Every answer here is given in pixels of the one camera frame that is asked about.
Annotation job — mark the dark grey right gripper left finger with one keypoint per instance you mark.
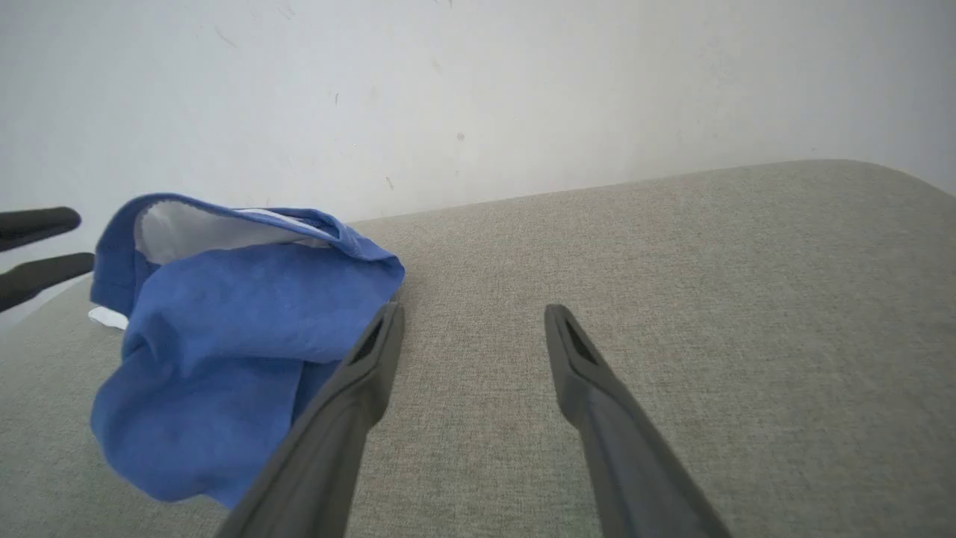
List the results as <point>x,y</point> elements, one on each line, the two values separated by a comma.
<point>328,448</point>

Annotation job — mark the blue and white garment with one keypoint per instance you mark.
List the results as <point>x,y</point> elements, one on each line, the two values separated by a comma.
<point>224,336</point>

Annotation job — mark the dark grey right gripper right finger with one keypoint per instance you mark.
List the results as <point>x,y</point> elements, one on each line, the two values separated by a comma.
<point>627,463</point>

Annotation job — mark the grey fabric sofa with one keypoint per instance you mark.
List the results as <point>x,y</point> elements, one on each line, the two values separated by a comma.
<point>672,299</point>

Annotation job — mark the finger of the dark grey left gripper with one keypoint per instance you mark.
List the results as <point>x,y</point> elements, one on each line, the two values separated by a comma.
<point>41,278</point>
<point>37,226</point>

